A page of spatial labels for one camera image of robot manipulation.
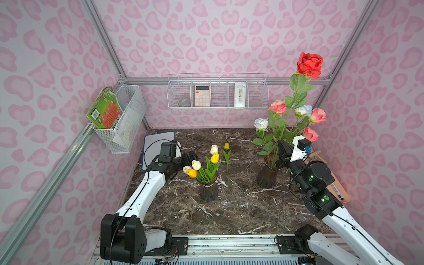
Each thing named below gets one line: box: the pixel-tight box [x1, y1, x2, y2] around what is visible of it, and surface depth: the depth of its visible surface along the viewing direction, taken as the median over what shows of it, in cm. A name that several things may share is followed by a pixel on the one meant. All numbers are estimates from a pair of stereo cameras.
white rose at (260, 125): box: [251, 117, 274, 162], surface depth 77 cm
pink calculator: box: [194, 85, 211, 108], surface depth 96 cm
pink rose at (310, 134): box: [302, 126, 320, 143], surface depth 70 cm
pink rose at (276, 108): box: [268, 99, 288, 140], surface depth 72 cm
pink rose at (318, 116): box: [309, 107, 327, 126], surface depth 70 cm
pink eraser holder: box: [325, 170, 351, 204], surface depth 92 cm
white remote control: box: [234, 82, 247, 108], surface depth 95 cm
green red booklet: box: [86, 86, 124, 130], surface depth 73 cm
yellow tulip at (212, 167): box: [205, 152, 221, 181], surface depth 72 cm
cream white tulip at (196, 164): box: [191, 159, 202, 171], surface depth 66 cm
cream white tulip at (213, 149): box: [209, 144, 219, 156], surface depth 74 cm
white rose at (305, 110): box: [294, 104, 314, 118], surface depth 70 cm
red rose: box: [281, 51, 324, 146], surface depth 51 cm
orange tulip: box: [186, 168, 198, 179], surface depth 65 cm
